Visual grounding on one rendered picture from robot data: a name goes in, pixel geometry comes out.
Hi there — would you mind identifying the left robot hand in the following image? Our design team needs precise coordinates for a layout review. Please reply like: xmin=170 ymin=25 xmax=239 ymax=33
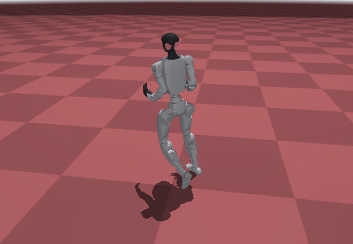
xmin=143 ymin=82 xmax=153 ymax=97

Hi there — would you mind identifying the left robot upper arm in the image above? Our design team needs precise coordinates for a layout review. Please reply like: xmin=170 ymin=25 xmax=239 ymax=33
xmin=151 ymin=61 xmax=169 ymax=95

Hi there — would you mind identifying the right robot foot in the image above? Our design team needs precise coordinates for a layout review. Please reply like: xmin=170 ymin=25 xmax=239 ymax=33
xmin=186 ymin=163 xmax=202 ymax=175

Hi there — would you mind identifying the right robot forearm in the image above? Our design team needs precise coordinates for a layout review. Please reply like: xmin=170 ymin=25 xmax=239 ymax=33
xmin=185 ymin=81 xmax=197 ymax=92

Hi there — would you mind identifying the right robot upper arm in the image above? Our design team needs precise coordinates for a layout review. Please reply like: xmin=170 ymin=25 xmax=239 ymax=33
xmin=184 ymin=55 xmax=196 ymax=87

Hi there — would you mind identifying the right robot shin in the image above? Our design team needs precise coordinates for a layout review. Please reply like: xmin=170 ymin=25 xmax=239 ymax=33
xmin=184 ymin=133 xmax=198 ymax=169

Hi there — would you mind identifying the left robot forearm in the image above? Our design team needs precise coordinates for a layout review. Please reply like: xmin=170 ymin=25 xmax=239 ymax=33
xmin=147 ymin=88 xmax=163 ymax=102

